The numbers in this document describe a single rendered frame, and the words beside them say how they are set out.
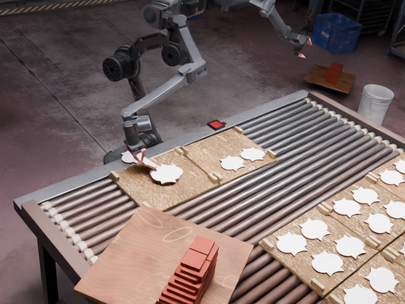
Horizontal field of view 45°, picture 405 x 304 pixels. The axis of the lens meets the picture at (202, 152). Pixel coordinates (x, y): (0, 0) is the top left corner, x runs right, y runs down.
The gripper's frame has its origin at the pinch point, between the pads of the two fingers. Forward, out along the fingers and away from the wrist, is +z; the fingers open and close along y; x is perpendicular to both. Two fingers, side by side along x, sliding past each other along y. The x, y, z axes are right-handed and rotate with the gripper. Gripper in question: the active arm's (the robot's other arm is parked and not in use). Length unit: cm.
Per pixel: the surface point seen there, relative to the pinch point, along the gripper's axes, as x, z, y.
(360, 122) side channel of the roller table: -145, 40, -1
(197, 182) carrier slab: -21.6, 16.2, -16.2
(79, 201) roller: 33.0, 4.9, -6.0
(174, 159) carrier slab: -20.1, 12.6, 4.6
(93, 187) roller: 24.1, 5.9, 0.7
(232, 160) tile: -47, 19, -8
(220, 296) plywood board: 9, 10, -87
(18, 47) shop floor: -8, 48, 380
